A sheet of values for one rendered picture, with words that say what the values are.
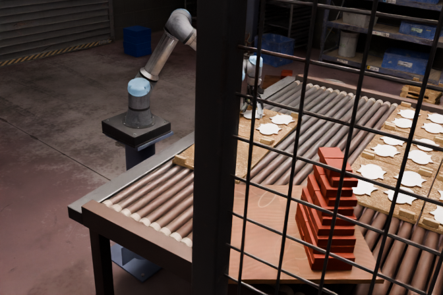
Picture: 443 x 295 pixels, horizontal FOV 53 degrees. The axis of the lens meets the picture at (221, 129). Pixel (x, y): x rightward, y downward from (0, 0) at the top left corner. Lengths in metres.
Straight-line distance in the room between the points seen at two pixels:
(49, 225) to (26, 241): 0.19
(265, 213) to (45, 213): 2.17
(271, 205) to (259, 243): 0.22
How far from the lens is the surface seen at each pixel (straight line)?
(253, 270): 1.38
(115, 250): 3.03
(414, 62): 6.67
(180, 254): 1.55
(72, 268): 2.97
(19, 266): 3.08
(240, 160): 2.12
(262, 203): 1.65
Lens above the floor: 1.98
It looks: 26 degrees down
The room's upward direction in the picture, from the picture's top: 3 degrees clockwise
